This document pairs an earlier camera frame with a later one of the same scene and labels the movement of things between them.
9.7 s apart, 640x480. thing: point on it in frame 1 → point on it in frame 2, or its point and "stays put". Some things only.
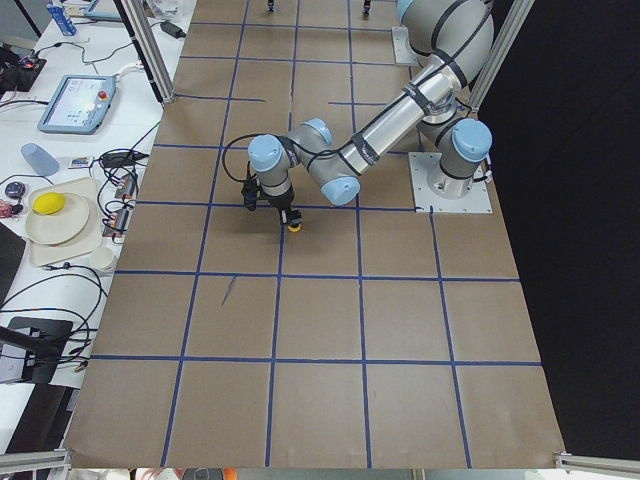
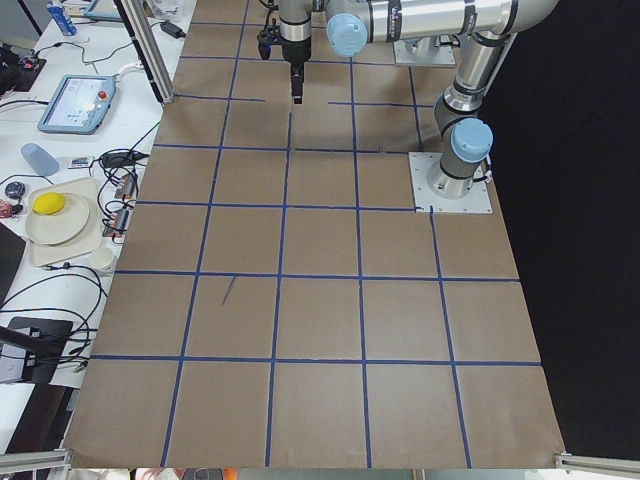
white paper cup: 102,257 stays put
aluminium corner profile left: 26,461 stays put
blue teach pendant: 79,105 stays put
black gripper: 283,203 → 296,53
